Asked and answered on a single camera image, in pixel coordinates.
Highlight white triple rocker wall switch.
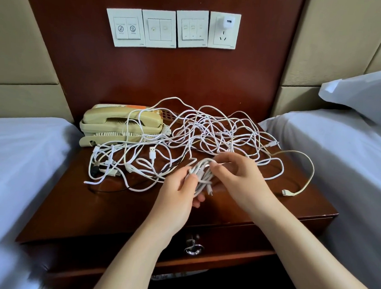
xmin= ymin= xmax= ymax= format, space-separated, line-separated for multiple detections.
xmin=174 ymin=9 xmax=210 ymax=50

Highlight person's left forearm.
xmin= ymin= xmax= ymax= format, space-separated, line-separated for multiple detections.
xmin=92 ymin=214 xmax=178 ymax=289

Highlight dark wooden wall panel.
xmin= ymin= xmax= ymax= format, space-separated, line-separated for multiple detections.
xmin=15 ymin=0 xmax=306 ymax=133

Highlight white crumpled bag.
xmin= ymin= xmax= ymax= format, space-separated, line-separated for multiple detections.
xmin=150 ymin=266 xmax=209 ymax=284

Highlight person's right hand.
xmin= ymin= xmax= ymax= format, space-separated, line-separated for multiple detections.
xmin=206 ymin=150 xmax=284 ymax=222

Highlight bed white sheet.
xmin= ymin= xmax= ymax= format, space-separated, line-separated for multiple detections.
xmin=0 ymin=115 xmax=84 ymax=289
xmin=250 ymin=105 xmax=381 ymax=289

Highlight white pillow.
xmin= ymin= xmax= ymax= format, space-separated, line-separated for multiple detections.
xmin=317 ymin=63 xmax=381 ymax=131

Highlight white double rocker wall switch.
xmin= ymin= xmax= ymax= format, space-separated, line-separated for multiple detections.
xmin=140 ymin=9 xmax=179 ymax=50

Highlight beige corded telephone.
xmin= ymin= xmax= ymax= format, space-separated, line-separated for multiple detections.
xmin=77 ymin=102 xmax=174 ymax=152

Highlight beige padded headboard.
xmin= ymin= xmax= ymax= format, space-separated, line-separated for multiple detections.
xmin=270 ymin=0 xmax=381 ymax=122
xmin=0 ymin=0 xmax=81 ymax=123

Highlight wooden nightstand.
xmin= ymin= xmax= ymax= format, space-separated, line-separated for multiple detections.
xmin=12 ymin=105 xmax=343 ymax=289

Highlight right bed white sheet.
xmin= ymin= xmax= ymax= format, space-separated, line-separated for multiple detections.
xmin=250 ymin=105 xmax=381 ymax=289

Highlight metal ring drawer handle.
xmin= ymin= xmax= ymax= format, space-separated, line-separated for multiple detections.
xmin=183 ymin=233 xmax=206 ymax=257

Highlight white two-button wall switch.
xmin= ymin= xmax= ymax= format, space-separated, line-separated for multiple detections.
xmin=105 ymin=7 xmax=147 ymax=49

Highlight left bed white sheet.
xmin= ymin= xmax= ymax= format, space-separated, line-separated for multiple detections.
xmin=0 ymin=115 xmax=84 ymax=289

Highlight person's right forearm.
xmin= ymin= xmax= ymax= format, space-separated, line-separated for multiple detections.
xmin=250 ymin=197 xmax=381 ymax=289

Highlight dark wooden drawer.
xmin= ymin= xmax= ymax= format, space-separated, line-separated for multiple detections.
xmin=31 ymin=214 xmax=327 ymax=285

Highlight person's left hand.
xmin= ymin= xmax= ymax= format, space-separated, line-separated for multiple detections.
xmin=146 ymin=163 xmax=208 ymax=237

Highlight cream cable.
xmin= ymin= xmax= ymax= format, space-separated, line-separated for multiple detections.
xmin=264 ymin=149 xmax=316 ymax=199

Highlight white cable bundle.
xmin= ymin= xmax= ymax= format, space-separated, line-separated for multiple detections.
xmin=187 ymin=157 xmax=217 ymax=197

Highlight white plug-in charger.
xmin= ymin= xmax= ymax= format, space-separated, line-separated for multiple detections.
xmin=219 ymin=16 xmax=236 ymax=30

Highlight tangle of white cables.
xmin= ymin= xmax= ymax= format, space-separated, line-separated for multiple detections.
xmin=83 ymin=93 xmax=289 ymax=201

